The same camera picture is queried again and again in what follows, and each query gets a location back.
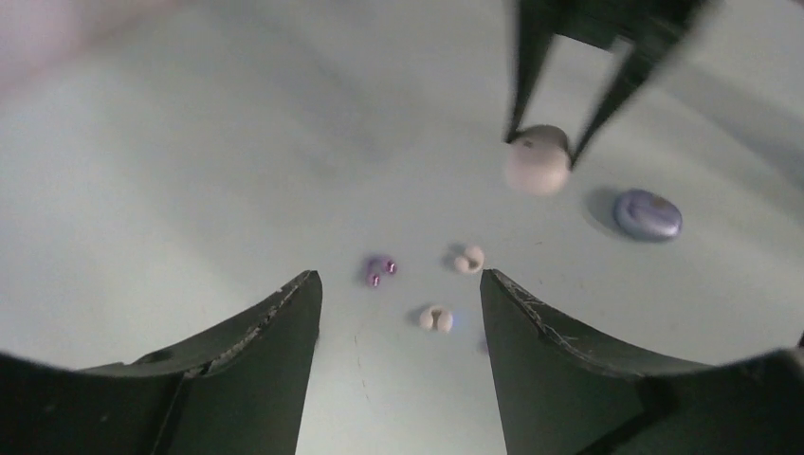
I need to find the white earbud left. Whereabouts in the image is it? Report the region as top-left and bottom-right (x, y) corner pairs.
(418, 305), (454, 334)

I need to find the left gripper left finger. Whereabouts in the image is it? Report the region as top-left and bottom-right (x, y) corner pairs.
(1, 271), (322, 454)

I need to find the white earbud right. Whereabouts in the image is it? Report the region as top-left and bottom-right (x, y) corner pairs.
(453, 246), (485, 275)

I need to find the purple earbud lower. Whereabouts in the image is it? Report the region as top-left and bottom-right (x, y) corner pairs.
(365, 255), (398, 288)

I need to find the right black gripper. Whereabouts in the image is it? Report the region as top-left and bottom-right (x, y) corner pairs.
(504, 0), (713, 170)

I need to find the white earbud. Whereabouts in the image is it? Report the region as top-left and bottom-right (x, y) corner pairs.
(453, 246), (485, 275)
(418, 305), (454, 334)

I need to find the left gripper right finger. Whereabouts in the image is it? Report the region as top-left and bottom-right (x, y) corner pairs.
(480, 269), (803, 454)

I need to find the purple earbud charging case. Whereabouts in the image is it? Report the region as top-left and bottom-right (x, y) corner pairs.
(612, 189), (683, 243)

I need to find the white earbud charging case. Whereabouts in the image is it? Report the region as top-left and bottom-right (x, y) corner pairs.
(504, 124), (571, 196)

